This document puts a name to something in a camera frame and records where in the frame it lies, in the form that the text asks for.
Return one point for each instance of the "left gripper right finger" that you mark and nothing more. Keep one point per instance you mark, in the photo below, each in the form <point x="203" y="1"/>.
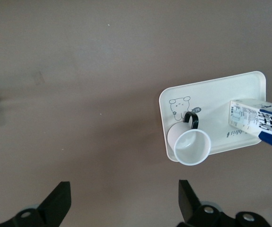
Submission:
<point x="187" y="203"/>

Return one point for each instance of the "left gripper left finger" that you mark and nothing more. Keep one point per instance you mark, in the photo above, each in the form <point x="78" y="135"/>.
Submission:
<point x="55" y="205"/>

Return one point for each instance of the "white smiley face mug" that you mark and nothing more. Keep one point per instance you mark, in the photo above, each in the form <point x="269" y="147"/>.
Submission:
<point x="190" y="146"/>

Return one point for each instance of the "blue white milk carton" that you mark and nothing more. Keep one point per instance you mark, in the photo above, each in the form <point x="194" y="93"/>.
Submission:
<point x="244" y="116"/>

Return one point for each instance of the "cream rabbit print tray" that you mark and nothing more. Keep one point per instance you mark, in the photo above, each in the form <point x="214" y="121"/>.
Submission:
<point x="221" y="94"/>

